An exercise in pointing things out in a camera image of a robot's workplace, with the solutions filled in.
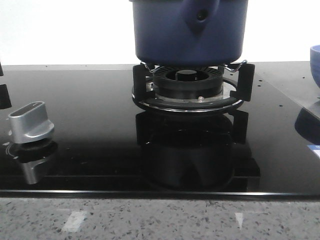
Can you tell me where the black gas burner head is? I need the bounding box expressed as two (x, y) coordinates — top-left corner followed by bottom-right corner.
(153, 66), (223, 99)

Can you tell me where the black glass cooktop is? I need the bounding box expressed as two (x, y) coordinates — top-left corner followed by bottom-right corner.
(0, 61), (320, 200)

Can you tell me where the blue white sticker label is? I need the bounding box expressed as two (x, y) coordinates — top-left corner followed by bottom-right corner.
(308, 144), (320, 158)

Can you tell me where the silver stove control knob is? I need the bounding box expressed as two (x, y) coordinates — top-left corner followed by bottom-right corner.
(8, 101), (55, 144)

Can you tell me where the black pot support grate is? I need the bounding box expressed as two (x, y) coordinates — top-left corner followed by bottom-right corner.
(132, 60), (255, 114)

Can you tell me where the light blue plastic bowl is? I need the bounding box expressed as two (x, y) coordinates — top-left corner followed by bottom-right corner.
(310, 45), (320, 87)

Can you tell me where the dark blue saucepan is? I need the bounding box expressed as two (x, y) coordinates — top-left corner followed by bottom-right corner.
(131, 0), (249, 67)

